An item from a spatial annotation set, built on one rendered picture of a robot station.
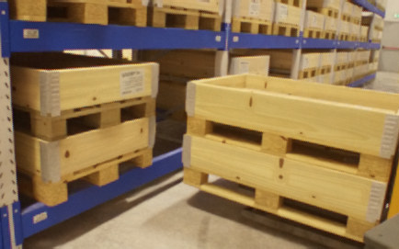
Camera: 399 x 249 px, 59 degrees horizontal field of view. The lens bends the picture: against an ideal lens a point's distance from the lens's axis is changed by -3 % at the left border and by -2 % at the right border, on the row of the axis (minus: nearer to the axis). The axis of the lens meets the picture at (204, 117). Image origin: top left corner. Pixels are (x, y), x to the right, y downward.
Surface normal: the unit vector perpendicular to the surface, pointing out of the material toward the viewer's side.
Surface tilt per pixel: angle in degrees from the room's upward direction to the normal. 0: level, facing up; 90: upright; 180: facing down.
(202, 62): 90
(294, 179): 90
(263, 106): 90
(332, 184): 90
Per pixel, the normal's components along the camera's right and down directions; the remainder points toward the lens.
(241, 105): -0.54, 0.16
